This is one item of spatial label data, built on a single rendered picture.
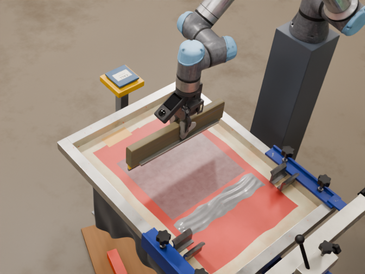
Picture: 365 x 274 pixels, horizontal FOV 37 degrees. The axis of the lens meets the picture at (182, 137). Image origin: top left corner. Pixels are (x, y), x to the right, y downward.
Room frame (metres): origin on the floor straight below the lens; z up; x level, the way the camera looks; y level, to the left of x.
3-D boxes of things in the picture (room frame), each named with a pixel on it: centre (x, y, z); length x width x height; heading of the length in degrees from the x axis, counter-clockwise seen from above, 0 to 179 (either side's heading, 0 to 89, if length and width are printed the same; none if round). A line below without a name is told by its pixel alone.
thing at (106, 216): (1.08, 0.12, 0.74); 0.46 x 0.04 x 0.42; 47
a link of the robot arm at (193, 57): (1.28, 0.00, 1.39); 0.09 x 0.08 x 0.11; 128
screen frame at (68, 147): (1.19, -0.06, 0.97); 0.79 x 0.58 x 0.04; 47
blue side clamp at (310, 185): (1.23, -0.42, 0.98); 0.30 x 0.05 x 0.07; 47
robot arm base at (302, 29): (1.80, -0.43, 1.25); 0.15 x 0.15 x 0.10
